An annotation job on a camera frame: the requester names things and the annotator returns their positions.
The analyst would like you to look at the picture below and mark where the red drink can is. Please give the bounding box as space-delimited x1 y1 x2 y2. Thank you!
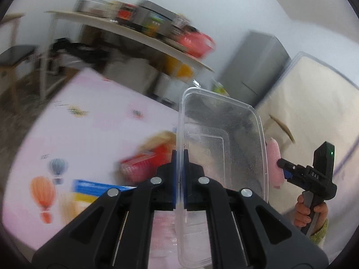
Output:
119 143 173 183

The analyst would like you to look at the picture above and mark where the pink sponge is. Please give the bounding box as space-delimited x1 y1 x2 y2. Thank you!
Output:
266 138 285 189

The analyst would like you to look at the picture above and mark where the beige paper napkin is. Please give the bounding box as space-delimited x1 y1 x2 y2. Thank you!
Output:
138 130 176 152

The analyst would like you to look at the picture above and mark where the clear plastic container lid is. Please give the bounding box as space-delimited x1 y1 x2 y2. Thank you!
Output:
175 87 268 268

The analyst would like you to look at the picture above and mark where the blue toothpaste box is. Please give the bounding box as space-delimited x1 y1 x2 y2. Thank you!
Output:
72 180 134 203

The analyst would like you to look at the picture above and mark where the right green fuzzy sleeve forearm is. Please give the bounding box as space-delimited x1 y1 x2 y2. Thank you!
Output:
309 219 328 248

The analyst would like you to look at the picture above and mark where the right hand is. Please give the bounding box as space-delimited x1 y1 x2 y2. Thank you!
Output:
293 195 328 234

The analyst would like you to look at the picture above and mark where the white mattress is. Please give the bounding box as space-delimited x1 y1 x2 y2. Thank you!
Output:
253 51 359 216

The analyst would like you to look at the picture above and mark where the yellow bag under shelf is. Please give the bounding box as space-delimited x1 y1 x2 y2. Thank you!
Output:
163 55 193 81

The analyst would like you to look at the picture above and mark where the grey refrigerator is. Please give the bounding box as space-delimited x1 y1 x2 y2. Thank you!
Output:
219 30 290 107

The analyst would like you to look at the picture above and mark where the red plastic bag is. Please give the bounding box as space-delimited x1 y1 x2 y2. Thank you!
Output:
178 32 216 59

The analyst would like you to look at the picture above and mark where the white long shelf table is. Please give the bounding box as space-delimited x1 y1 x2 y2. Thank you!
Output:
39 10 213 100

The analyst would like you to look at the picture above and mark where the silver rice cooker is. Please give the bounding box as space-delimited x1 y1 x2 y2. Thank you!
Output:
130 0 176 36

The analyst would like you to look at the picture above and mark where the wooden chair dark seat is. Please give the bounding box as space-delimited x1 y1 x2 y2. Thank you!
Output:
1 13 38 114

